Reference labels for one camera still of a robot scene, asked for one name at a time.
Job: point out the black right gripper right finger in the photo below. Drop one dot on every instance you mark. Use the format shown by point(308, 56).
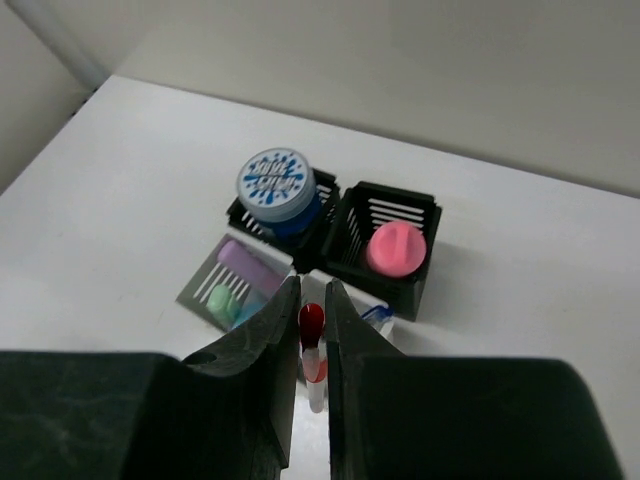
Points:
point(395, 416)

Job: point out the white left slotted container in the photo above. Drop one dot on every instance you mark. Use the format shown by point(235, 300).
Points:
point(195, 295)

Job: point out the green highlighter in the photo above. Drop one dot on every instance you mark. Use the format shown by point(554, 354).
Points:
point(223, 306)

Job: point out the purple highlighter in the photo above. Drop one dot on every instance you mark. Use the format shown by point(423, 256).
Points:
point(261, 277)

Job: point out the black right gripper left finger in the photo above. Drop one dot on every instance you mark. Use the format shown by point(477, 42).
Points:
point(223, 412)

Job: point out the pink capped bottle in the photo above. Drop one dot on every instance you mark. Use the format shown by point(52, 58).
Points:
point(396, 249)

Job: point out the blue highlighter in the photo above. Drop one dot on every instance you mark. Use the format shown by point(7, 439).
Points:
point(247, 312)

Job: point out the blue pen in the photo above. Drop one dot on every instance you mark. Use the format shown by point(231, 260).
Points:
point(376, 315)

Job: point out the red pen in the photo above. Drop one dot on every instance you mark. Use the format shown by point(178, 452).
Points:
point(313, 354)

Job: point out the black right slotted container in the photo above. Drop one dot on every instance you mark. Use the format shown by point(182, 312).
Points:
point(364, 208)

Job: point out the blue glue jar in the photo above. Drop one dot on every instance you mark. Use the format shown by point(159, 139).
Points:
point(277, 185)

